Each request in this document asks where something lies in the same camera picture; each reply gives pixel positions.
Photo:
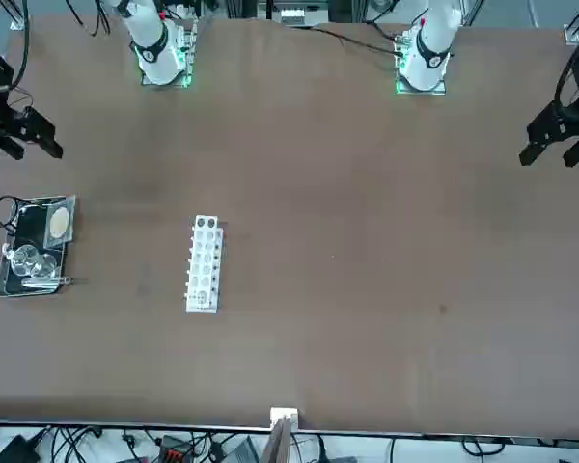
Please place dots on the glass test tube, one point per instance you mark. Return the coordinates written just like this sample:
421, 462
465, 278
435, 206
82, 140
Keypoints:
43, 282

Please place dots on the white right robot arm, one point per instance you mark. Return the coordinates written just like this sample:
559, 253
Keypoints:
157, 53

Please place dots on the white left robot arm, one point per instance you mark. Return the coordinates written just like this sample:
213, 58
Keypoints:
432, 48

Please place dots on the steel tray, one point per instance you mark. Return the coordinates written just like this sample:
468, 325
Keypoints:
9, 287

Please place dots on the white test tube rack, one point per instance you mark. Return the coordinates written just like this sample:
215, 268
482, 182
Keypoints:
202, 270

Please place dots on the white terminal block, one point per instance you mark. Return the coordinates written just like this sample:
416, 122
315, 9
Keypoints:
292, 17

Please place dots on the black power adapter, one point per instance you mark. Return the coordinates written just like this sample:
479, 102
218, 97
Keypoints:
17, 451

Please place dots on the red black electronic box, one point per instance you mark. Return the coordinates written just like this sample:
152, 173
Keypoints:
176, 448

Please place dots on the ridged black power supply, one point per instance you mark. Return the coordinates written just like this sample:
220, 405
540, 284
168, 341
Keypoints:
242, 451

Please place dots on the aluminium corner bracket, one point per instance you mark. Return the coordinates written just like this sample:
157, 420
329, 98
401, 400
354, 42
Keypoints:
19, 23

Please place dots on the white post foot bracket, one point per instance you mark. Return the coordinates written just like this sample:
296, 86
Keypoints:
284, 414

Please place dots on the aluminium camera post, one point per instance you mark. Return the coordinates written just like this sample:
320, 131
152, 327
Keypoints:
277, 443

